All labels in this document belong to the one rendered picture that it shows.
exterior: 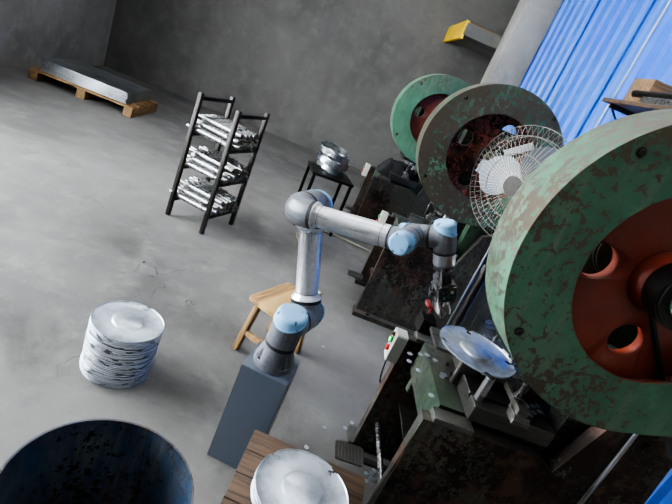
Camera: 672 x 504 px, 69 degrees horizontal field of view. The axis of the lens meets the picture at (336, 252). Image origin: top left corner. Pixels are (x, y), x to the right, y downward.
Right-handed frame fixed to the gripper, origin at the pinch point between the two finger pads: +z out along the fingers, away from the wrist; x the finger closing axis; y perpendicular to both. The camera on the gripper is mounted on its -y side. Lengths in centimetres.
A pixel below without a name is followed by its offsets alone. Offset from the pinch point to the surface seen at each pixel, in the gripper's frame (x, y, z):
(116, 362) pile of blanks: -126, -15, 22
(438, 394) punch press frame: -3.6, 14.9, 22.9
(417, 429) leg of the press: -12.9, 26.8, 26.6
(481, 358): 13.1, 7.0, 14.8
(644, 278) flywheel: 38, 45, -33
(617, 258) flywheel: 34, 41, -36
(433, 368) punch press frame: -2.1, -0.7, 23.5
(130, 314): -125, -33, 11
